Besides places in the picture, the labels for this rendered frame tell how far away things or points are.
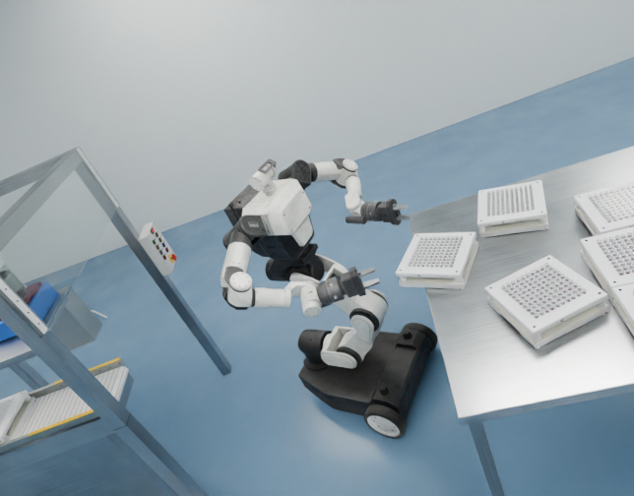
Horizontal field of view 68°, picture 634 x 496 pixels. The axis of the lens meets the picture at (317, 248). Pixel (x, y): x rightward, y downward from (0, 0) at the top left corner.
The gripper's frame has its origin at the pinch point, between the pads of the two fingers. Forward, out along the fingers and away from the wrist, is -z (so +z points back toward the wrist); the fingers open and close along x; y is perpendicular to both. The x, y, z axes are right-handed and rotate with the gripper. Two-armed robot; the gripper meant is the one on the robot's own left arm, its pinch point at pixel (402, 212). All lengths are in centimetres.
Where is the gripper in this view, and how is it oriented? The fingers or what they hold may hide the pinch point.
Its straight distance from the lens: 200.3
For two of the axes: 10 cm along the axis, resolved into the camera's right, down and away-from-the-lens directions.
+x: 3.6, 7.8, 5.2
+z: -7.5, -0.8, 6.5
